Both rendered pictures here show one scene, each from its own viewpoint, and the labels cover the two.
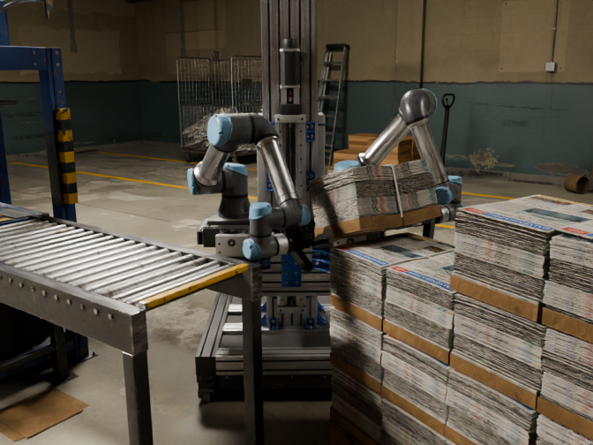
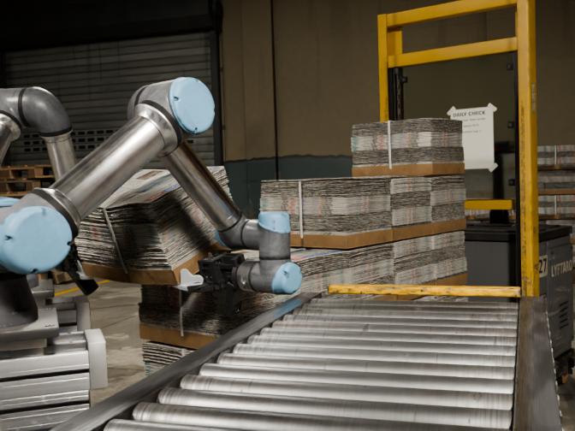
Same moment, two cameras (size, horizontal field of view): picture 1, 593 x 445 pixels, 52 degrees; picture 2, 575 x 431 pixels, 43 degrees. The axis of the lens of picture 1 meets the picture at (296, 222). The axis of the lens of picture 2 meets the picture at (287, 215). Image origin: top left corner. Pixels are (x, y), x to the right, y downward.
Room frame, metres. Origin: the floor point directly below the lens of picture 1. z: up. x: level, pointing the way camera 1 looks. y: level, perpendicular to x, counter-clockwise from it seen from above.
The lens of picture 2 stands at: (2.55, 1.77, 1.08)
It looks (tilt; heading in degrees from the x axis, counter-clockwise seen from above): 3 degrees down; 252
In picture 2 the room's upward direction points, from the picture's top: 2 degrees counter-clockwise
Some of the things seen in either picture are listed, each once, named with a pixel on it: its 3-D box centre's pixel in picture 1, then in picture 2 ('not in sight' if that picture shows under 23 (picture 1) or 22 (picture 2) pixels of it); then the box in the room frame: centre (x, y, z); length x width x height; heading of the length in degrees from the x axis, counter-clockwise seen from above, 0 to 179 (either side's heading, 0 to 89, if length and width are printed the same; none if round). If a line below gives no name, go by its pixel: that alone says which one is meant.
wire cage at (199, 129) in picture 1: (221, 110); not in sight; (10.10, 1.21, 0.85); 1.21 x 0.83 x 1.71; 54
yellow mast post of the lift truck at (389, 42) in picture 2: not in sight; (394, 194); (0.91, -1.50, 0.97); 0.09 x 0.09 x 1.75; 33
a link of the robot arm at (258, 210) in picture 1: (265, 219); (269, 235); (2.05, 0.11, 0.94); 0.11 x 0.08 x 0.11; 116
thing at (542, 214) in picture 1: (543, 211); (326, 179); (1.60, -0.66, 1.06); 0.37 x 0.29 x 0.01; 123
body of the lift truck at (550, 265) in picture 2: not in sight; (489, 303); (0.42, -1.42, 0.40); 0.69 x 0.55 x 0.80; 123
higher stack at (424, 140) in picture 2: not in sight; (410, 274); (1.10, -0.99, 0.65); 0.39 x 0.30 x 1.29; 123
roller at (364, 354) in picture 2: (94, 263); (367, 365); (2.08, 0.72, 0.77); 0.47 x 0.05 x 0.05; 144
